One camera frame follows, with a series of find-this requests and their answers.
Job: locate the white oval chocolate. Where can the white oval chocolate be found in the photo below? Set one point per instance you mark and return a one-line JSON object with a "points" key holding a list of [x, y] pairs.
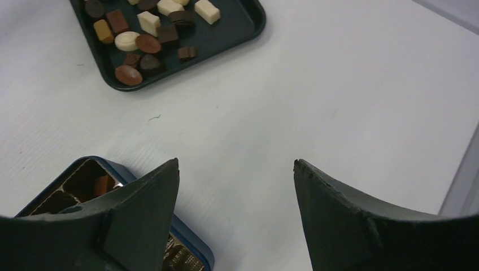
{"points": [[126, 41]]}

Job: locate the brown oval chocolate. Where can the brown oval chocolate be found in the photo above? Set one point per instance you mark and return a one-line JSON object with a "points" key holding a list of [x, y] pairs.
{"points": [[128, 75]]}

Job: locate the blue chocolate box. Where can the blue chocolate box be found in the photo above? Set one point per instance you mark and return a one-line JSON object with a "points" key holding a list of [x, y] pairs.
{"points": [[184, 249]]}

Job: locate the white square chocolate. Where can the white square chocolate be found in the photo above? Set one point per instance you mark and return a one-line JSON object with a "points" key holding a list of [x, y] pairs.
{"points": [[207, 11]]}

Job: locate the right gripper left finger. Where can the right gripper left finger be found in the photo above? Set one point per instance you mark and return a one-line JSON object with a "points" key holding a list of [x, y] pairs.
{"points": [[125, 229]]}

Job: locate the caramel square chocolate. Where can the caramel square chocolate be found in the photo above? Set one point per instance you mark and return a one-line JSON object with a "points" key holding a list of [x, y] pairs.
{"points": [[103, 31]]}

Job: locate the brown rectangular chocolate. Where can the brown rectangular chocolate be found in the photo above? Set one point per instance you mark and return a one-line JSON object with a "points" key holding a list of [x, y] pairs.
{"points": [[103, 185]]}

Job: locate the black chocolate tray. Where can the black chocolate tray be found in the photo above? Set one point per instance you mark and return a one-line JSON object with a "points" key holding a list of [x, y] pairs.
{"points": [[240, 22]]}

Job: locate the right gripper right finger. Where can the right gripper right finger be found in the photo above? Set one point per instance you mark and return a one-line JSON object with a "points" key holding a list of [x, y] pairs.
{"points": [[347, 229]]}

